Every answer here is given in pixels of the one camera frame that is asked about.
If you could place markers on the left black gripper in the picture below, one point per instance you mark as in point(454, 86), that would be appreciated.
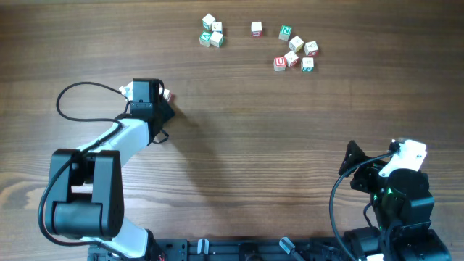
point(165, 112)

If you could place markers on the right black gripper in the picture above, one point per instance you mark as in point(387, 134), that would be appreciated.
point(364, 177)

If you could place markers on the red letter V block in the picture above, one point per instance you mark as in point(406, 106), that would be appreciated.
point(167, 95)

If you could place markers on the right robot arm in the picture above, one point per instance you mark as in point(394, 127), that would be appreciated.
point(401, 201)

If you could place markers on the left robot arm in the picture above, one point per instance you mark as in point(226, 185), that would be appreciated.
point(83, 203)

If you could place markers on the green letter A block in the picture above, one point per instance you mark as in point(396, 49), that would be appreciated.
point(204, 38)

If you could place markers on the teal block top left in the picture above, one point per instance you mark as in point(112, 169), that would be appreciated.
point(207, 21)

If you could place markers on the small white block orange print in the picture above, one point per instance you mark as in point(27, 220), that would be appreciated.
point(217, 27)

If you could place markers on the white block green J side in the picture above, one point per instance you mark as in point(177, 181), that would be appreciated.
point(307, 64)

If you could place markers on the white block red Q side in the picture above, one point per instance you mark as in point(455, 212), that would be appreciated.
point(311, 49)

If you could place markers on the white block red M side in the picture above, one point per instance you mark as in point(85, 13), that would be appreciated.
point(291, 58)

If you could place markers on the red letter U block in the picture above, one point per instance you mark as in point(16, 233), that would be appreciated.
point(279, 64)

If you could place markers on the white block yellow side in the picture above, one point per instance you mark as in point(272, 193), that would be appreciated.
point(296, 43)

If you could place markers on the green letter N block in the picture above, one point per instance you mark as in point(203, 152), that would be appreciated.
point(285, 32)

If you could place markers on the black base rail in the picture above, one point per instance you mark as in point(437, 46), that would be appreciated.
point(324, 249)

